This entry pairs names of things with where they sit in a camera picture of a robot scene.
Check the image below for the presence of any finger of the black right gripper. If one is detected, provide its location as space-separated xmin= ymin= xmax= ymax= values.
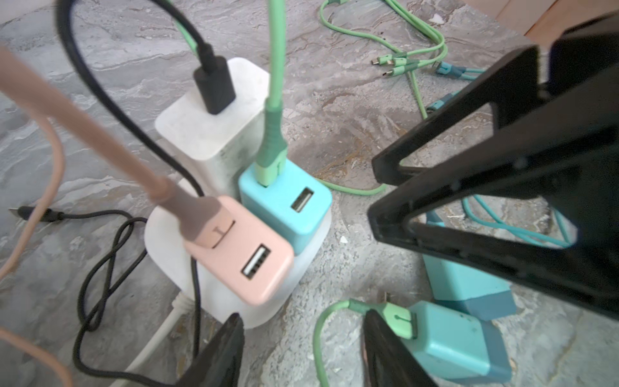
xmin=368 ymin=117 xmax=618 ymax=319
xmin=372 ymin=45 xmax=541 ymax=186

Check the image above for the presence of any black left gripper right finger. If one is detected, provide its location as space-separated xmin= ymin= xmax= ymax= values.
xmin=363 ymin=311 xmax=437 ymax=387

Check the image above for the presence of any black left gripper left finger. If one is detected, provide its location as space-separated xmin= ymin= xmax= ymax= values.
xmin=175 ymin=313 xmax=244 ymax=387

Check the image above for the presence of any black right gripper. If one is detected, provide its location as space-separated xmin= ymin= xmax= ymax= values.
xmin=546 ymin=11 xmax=618 ymax=97

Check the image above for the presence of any teal charger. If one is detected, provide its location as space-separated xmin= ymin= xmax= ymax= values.
xmin=239 ymin=160 xmax=332 ymax=256
xmin=378 ymin=301 xmax=513 ymax=385

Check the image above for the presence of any pink charger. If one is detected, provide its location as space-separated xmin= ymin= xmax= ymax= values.
xmin=184 ymin=195 xmax=294 ymax=306

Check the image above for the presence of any teal USB charger plug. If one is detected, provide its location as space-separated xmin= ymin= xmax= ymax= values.
xmin=421 ymin=210 xmax=517 ymax=322

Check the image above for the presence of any white power strip cube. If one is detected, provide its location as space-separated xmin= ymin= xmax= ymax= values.
xmin=143 ymin=178 xmax=333 ymax=330

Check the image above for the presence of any white charger block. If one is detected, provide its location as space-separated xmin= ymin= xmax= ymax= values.
xmin=155 ymin=57 xmax=269 ymax=200

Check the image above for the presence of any teal cable on left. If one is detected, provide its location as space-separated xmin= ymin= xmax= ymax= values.
xmin=312 ymin=298 xmax=417 ymax=387

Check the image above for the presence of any teal multi-head charging cable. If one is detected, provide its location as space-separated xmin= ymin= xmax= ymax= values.
xmin=425 ymin=60 xmax=576 ymax=250

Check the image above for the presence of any white power cord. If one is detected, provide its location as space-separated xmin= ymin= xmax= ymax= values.
xmin=108 ymin=289 xmax=197 ymax=387

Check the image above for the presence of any light green multi-head charging cable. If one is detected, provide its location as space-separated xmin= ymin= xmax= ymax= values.
xmin=163 ymin=0 xmax=448 ymax=197

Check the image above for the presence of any black cable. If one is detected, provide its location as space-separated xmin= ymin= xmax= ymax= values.
xmin=8 ymin=0 xmax=238 ymax=387

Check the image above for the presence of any pink multi-head charging cable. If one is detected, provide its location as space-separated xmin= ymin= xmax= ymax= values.
xmin=0 ymin=45 xmax=235 ymax=387

